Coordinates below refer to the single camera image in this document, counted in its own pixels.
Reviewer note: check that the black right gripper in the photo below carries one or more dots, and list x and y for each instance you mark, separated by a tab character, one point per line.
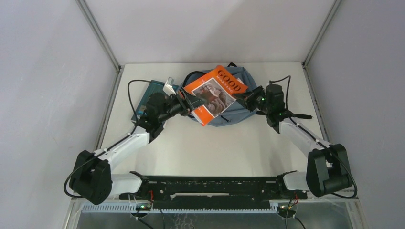
247	97

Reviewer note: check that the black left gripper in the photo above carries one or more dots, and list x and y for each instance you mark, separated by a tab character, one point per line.
190	101

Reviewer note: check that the orange Good Morning book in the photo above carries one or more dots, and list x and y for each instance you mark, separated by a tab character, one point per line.
215	94

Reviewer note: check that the blue student backpack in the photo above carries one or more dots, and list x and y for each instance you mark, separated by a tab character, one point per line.
234	107

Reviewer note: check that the teal hardcover book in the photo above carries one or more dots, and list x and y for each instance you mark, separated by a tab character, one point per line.
153	87

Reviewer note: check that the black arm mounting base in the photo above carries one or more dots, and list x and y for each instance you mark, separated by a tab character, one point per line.
212	192

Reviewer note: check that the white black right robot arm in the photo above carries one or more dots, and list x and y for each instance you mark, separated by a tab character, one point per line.
328	170

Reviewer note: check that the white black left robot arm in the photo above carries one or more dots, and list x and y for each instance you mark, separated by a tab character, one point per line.
92	176

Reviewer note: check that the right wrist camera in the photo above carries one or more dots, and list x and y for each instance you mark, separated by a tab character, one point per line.
274	93

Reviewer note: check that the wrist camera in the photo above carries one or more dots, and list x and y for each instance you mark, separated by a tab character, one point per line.
168	87
274	93

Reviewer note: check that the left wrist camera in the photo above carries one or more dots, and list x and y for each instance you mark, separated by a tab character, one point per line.
168	87

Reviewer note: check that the white slotted cable duct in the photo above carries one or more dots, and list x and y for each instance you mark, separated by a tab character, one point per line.
127	207

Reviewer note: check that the right aluminium frame post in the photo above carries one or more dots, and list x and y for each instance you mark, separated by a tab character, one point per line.
326	23

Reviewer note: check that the aluminium frame post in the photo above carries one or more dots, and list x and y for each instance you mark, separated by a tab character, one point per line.
326	23
90	18

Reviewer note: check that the left aluminium frame post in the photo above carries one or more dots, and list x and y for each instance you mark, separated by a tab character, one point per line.
90	18

